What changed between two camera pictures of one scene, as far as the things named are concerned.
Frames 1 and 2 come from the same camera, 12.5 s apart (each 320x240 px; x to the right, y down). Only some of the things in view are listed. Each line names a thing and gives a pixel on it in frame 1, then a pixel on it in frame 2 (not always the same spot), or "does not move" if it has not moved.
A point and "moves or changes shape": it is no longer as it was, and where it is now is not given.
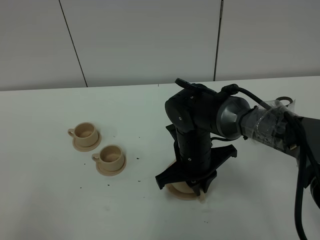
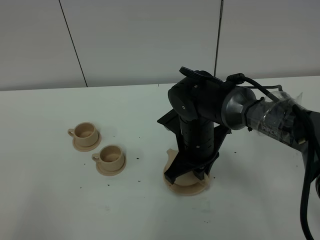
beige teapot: (182, 187) moves or changes shape
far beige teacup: (86, 134) does not move
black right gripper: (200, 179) → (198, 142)
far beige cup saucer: (86, 149) does not move
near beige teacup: (110, 158) does not move
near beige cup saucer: (112, 173) does not move
